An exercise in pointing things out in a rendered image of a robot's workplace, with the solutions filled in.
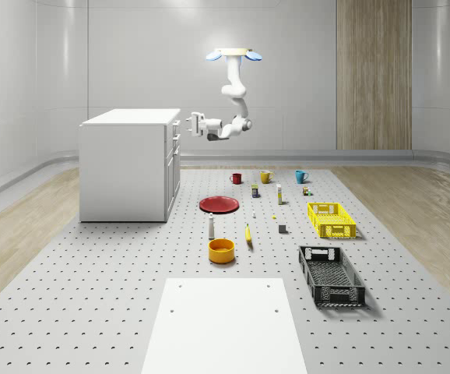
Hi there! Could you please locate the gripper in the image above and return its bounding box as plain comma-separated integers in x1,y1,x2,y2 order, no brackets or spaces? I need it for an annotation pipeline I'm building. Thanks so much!
185,111,206,137

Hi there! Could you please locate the red plate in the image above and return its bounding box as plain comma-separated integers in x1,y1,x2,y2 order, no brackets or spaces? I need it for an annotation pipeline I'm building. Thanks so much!
199,196,241,215

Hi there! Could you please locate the white cabinet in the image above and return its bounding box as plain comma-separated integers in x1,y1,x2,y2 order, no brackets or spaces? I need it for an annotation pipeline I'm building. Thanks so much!
79,108,182,224

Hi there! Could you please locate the yellow bowl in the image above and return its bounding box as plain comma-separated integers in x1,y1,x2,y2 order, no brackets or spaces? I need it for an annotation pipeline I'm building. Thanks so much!
208,238,236,266

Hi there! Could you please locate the yellow basket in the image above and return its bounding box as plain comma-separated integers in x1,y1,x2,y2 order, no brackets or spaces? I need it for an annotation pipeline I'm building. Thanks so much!
307,202,357,239

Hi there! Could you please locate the white board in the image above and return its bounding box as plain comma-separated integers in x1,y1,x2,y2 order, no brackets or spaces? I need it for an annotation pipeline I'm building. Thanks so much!
140,277,308,374

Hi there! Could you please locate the dark grey basket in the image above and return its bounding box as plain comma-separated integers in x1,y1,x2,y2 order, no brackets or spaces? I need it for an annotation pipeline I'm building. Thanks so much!
297,245,367,309

